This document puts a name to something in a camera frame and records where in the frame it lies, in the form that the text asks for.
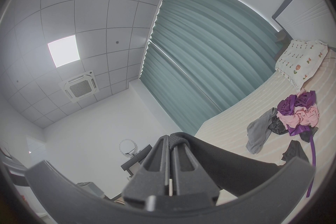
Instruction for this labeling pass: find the grey bedside table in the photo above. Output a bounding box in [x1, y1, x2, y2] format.
[274, 29, 291, 61]

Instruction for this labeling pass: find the pile of clothes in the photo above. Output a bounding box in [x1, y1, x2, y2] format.
[270, 89, 320, 198]

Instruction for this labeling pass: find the square ceiling light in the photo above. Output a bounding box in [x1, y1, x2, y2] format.
[47, 35, 80, 69]

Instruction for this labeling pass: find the round white mirror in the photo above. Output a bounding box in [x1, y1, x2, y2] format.
[119, 139, 138, 157]

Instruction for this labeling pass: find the grey garment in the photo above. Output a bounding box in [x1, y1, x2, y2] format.
[246, 107, 279, 155]

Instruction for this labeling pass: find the bed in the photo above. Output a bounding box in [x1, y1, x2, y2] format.
[194, 0, 336, 205]

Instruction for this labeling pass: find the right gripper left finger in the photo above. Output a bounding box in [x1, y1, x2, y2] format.
[123, 134, 172, 209]

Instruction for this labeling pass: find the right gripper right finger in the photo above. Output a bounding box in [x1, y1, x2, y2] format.
[171, 143, 220, 205]

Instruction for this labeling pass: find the blue-green curtain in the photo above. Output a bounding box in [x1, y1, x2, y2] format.
[148, 0, 282, 114]
[139, 42, 223, 137]

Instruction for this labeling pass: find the black T-shirt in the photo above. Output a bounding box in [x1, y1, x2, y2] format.
[170, 132, 310, 198]

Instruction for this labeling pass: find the black chest of drawers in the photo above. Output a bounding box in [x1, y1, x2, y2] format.
[120, 144, 153, 179]

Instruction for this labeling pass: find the white printed pillow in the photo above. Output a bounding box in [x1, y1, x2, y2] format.
[275, 39, 329, 90]

